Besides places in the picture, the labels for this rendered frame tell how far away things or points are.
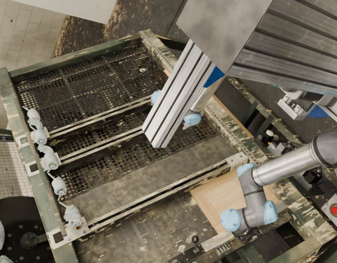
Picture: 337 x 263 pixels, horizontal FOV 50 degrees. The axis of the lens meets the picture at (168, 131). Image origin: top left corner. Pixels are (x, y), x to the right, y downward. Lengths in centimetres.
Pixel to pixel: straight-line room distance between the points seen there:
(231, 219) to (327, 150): 42
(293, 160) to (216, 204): 94
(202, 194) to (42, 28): 544
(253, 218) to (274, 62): 60
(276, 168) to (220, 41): 52
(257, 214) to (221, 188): 82
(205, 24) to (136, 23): 405
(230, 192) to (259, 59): 131
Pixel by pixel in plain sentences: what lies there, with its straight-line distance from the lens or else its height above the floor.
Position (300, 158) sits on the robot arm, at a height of 164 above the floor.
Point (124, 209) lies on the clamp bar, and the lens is 200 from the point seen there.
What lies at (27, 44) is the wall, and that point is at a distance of 712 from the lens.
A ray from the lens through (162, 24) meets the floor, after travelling 451.
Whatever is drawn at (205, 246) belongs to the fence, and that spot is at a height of 134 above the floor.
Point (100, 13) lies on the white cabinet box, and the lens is 552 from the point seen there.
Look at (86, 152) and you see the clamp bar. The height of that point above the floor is 164.
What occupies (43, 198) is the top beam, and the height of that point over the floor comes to 193.
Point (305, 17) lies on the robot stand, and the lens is 94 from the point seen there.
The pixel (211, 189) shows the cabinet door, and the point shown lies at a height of 114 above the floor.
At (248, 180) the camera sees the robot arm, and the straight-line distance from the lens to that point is 133.
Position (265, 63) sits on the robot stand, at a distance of 94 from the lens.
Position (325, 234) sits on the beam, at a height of 86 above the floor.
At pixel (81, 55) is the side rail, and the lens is 306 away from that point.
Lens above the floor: 267
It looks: 40 degrees down
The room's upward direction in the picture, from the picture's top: 88 degrees counter-clockwise
